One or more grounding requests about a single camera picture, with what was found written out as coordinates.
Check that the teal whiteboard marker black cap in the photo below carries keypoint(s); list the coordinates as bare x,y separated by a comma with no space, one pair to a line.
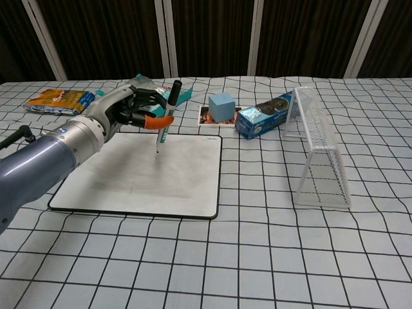
162,136

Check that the white partition frame post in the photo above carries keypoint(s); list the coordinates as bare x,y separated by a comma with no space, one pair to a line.
259,38
45,42
165,38
362,38

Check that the teal clear wipes packet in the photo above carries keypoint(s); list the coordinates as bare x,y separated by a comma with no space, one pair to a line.
185,95

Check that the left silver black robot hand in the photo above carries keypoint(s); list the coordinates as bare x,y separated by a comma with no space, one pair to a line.
109,104

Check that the left blue grey robot arm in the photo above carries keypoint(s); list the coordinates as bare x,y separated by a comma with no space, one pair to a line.
38,161

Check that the dark ribbed partition panel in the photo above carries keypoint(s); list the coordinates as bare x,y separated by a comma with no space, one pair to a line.
309,38
106,38
392,38
13,38
212,38

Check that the blue Oreo cookie box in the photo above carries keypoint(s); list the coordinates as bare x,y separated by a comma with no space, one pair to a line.
257,122

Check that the light blue cube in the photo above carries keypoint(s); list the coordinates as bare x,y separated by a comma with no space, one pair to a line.
222,107

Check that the orange blue snack packet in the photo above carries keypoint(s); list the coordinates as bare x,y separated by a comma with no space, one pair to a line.
54,101

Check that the white dry-erase board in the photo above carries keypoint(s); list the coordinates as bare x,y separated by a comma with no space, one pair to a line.
161,186

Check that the white bordered photo card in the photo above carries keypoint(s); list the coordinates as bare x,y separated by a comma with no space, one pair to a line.
203,117

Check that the light blue checked tablecloth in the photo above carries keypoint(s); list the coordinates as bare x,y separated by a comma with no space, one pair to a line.
225,257

